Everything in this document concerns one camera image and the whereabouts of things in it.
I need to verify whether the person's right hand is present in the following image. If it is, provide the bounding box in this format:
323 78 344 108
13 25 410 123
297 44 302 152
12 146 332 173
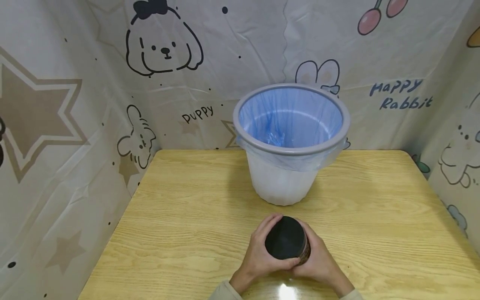
289 218 355 297

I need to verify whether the person's left hand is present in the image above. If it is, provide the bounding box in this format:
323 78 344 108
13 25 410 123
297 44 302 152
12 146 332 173
229 213 301 295

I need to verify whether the black round can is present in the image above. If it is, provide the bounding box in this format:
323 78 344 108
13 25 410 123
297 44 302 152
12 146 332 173
265 216 311 265

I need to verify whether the person's right forearm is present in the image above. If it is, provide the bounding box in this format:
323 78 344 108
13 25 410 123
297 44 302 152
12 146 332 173
337 286 365 300

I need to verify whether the person's left forearm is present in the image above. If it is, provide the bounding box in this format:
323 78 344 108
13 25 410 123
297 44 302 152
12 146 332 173
208 280 244 300

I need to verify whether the white waste bin grey rim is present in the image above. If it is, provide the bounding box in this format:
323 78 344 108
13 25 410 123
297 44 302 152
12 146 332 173
232 83 351 206

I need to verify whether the blue plastic bin liner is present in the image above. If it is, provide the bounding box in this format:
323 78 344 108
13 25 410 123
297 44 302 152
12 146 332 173
235 87 348 173

